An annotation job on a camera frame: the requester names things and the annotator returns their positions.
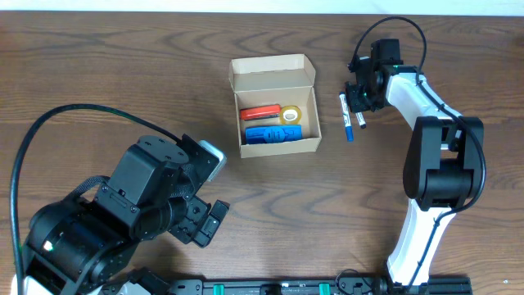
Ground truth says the yellow tape roll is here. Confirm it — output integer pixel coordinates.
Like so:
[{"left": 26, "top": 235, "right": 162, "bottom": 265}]
[{"left": 279, "top": 106, "right": 302, "bottom": 125}]

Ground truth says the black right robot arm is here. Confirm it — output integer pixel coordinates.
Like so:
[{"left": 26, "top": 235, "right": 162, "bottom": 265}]
[{"left": 346, "top": 39, "right": 486, "bottom": 293}]

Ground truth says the blue plastic case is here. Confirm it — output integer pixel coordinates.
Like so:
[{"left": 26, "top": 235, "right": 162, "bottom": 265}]
[{"left": 245, "top": 125, "right": 303, "bottom": 144}]

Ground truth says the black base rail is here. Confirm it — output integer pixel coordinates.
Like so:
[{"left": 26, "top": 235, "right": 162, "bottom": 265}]
[{"left": 102, "top": 268, "right": 472, "bottom": 295}]

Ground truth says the cardboard box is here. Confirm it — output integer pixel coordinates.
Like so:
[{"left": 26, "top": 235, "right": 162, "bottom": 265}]
[{"left": 229, "top": 54, "right": 322, "bottom": 158}]

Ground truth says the blue marker pen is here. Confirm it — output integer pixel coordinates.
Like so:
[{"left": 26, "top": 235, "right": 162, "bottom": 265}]
[{"left": 339, "top": 92, "right": 354, "bottom": 143}]

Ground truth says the red stapler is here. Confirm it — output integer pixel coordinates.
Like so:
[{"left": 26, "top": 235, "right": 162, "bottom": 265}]
[{"left": 240, "top": 104, "right": 281, "bottom": 120}]

